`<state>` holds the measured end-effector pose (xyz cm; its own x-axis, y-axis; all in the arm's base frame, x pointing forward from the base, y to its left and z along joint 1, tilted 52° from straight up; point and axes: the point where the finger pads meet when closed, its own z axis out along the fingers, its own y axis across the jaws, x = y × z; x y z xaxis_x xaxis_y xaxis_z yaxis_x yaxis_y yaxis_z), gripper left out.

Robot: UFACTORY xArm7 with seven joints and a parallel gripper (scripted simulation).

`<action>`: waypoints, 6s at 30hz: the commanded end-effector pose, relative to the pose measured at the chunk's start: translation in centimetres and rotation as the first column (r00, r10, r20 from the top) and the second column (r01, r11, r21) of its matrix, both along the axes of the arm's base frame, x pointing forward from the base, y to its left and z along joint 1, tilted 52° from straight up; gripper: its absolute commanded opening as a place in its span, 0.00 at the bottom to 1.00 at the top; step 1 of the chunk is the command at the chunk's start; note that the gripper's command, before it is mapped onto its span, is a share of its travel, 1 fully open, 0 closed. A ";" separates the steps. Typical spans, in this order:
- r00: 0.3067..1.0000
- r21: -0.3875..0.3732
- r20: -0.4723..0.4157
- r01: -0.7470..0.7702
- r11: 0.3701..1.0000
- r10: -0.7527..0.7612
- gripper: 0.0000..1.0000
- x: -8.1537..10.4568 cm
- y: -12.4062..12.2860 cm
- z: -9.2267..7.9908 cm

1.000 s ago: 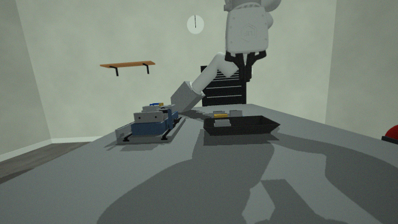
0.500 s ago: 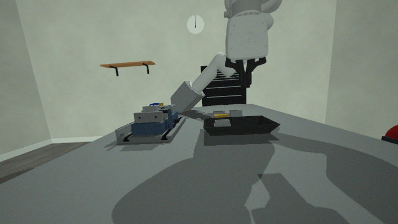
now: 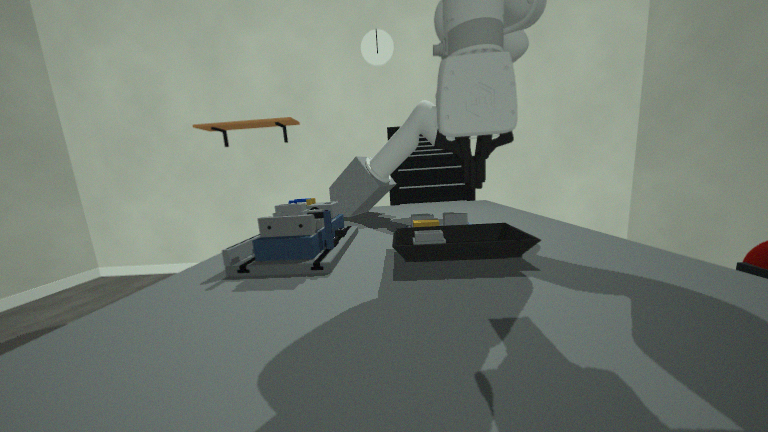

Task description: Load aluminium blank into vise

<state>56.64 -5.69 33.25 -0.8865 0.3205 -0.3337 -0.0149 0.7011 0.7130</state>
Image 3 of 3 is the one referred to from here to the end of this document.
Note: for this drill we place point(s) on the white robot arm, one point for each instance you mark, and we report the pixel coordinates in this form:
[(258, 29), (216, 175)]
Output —
[(459, 24)]

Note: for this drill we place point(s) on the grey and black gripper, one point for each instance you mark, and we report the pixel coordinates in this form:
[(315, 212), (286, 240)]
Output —
[(479, 100)]

